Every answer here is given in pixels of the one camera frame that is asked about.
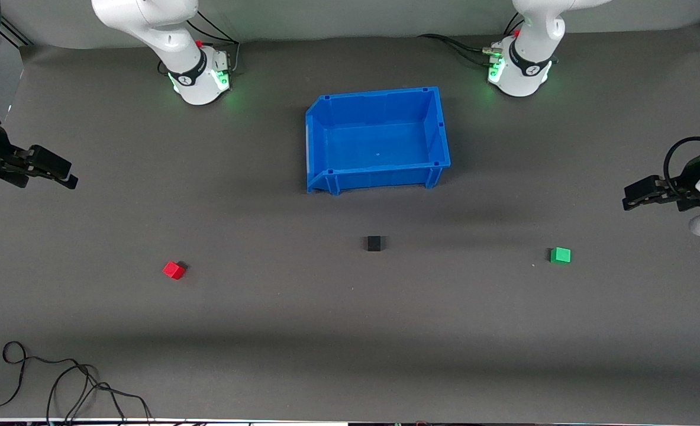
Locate blue plastic storage bin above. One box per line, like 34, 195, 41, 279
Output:
305, 86, 451, 196

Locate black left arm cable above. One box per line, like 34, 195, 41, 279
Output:
663, 136, 700, 199

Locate black aluminium frame rail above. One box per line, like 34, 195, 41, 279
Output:
0, 15, 33, 49

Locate loose black cable tangle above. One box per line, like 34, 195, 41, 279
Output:
0, 341, 154, 424

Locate black right arm base cables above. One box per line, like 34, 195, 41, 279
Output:
157, 11, 241, 76

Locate black arm base cables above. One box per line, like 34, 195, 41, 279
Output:
157, 11, 241, 76
417, 12, 525, 67

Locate black left arm base cables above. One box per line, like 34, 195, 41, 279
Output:
417, 12, 525, 67

